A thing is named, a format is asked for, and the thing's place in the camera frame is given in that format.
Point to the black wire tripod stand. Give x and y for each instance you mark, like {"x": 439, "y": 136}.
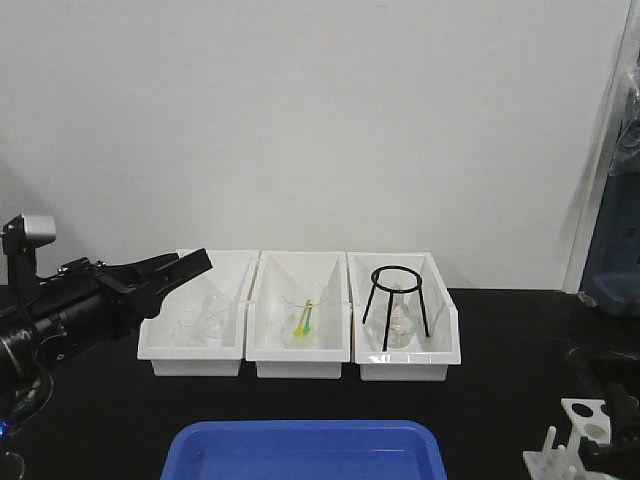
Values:
{"x": 388, "y": 280}

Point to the blue plastic tray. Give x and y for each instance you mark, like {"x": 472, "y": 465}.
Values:
{"x": 305, "y": 449}

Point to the white storage bin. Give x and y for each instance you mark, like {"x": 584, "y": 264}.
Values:
{"x": 320, "y": 275}
{"x": 232, "y": 275}
{"x": 425, "y": 359}

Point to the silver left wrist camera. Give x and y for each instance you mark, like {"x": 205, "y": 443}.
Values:
{"x": 28, "y": 232}

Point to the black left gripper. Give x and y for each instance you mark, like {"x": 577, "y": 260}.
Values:
{"x": 91, "y": 302}

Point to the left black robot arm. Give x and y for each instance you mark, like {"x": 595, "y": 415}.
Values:
{"x": 22, "y": 359}

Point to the glass flask under tripod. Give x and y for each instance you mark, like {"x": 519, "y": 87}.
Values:
{"x": 391, "y": 325}

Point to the middle white storage bin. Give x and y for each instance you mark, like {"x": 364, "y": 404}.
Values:
{"x": 320, "y": 275}

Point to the glassware in left bin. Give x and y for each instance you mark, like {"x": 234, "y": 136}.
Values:
{"x": 204, "y": 324}

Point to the blue-grey pegboard drying rack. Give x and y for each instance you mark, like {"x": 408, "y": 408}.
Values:
{"x": 611, "y": 276}

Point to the plastic bag of pegs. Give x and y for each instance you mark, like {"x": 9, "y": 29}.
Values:
{"x": 625, "y": 160}

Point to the white test tube rack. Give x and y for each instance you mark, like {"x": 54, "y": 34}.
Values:
{"x": 561, "y": 460}

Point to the right white storage bin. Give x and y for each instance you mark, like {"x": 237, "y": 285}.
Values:
{"x": 425, "y": 359}

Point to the black lab sink basin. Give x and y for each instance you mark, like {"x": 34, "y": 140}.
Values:
{"x": 596, "y": 367}

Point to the glass beaker on counter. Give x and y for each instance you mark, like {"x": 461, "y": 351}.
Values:
{"x": 11, "y": 466}

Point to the left white storage bin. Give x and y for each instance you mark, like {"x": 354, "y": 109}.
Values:
{"x": 232, "y": 275}

